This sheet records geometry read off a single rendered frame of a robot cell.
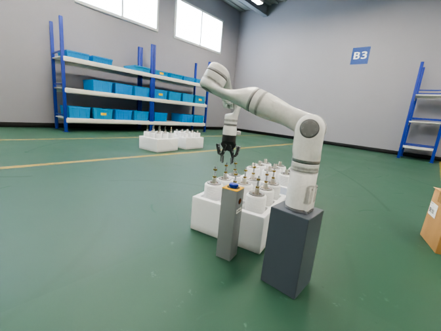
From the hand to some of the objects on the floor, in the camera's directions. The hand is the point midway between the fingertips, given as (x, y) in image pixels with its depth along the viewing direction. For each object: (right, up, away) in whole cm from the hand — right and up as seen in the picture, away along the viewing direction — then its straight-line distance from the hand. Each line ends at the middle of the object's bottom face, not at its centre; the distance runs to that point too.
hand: (226, 160), depth 132 cm
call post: (-1, -42, -26) cm, 50 cm away
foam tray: (+7, -37, +2) cm, 37 cm away
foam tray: (-94, +21, +220) cm, 240 cm away
